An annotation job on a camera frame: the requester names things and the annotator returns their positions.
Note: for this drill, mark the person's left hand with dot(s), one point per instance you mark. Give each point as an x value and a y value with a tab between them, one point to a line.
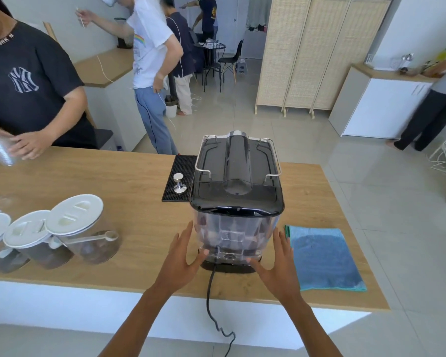
174	269

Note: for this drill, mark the person's right hand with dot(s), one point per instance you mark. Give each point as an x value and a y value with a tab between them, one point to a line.
282	276

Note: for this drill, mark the person's left thumb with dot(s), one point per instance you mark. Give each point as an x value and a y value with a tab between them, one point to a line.
199	257

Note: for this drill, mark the person's right thumb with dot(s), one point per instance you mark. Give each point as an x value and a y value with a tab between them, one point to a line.
257	264

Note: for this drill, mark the black espresso machine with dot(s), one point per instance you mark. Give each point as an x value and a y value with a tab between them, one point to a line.
238	182

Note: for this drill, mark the person's right forearm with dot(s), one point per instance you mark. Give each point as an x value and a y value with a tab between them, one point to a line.
312	330

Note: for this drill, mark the person's left forearm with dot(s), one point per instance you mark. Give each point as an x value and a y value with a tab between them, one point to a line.
133	325

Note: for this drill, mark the blue microfibre cloth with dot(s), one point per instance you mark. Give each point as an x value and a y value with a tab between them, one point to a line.
325	260

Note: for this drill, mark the silver coffee tamper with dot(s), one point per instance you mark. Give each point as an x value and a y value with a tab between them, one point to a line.
179	185

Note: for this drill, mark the black rubber tamping mat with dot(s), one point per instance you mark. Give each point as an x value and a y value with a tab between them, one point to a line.
170	182

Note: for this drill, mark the clear plastic measuring scoop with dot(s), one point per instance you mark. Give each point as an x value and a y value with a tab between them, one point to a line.
81	239

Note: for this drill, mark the large white-lidded clear jar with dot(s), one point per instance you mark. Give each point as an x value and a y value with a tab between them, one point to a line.
85	219

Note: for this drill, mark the white waste bin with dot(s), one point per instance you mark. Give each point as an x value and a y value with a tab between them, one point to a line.
171	107

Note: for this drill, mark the black stool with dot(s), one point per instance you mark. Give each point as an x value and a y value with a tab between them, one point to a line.
103	138

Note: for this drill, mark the medium white-lidded clear jar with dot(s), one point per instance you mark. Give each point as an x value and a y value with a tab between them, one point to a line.
29	234

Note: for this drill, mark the wooden-topped white counter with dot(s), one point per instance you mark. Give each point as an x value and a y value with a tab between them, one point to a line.
107	92

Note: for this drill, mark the white cabinet with wooden top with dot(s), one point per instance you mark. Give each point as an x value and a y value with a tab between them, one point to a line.
379	104

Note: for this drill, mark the black chair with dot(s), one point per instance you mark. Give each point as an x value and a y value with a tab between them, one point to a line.
232	57

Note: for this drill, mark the clear glass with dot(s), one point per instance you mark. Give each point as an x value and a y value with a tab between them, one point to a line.
0	205

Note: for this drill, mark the black round table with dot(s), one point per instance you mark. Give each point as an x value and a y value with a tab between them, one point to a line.
210	46

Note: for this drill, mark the woven folding screen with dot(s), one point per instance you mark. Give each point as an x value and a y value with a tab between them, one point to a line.
319	51

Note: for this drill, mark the clear plastic cup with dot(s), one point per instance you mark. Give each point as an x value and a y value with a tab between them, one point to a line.
3	152

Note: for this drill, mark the black coffee maker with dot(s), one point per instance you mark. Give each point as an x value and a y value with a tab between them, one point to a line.
124	33

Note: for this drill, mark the silver utensil holder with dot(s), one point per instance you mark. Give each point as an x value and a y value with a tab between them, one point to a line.
406	63

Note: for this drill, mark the thin white stick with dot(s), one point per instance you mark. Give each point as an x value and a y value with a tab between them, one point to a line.
81	18

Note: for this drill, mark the yellow bottle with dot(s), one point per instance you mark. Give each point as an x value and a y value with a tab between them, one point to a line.
440	57

